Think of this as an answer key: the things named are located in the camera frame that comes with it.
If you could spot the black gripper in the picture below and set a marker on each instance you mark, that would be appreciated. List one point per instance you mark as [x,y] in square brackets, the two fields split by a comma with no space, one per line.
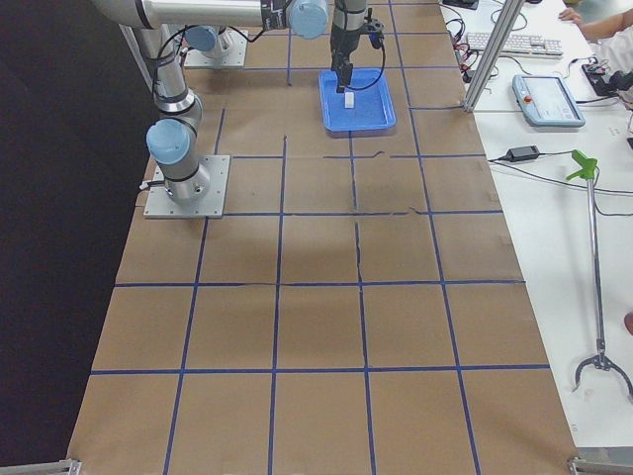
[344,46]

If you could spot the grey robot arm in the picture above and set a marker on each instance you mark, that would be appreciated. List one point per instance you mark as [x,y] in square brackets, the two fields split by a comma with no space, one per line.
[306,19]
[171,141]

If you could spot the blue plastic tray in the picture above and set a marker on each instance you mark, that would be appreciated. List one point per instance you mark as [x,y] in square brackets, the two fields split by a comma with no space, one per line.
[373,114]

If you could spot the person's hand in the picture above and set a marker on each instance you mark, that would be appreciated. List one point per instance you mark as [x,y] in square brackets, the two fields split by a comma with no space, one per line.
[571,15]

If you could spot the white computer keyboard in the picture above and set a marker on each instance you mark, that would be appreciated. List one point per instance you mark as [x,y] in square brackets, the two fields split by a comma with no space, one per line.
[518,45]

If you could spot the black power adapter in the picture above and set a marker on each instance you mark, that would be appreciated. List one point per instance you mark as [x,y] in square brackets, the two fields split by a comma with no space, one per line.
[522,153]

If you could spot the teach pendant tablet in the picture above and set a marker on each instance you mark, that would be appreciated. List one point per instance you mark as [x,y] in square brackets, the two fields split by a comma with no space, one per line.
[546,101]

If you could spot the brown paper table mat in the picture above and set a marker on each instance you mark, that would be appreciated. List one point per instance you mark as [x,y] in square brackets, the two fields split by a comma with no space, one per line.
[359,308]

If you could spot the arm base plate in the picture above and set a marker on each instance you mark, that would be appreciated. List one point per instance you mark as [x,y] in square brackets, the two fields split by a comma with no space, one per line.
[203,195]
[209,48]

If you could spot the aluminium frame post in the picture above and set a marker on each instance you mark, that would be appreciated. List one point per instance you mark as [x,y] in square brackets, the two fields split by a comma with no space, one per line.
[505,22]

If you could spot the green handled reacher grabber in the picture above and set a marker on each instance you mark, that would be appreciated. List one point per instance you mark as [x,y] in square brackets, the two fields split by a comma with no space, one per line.
[600,361]

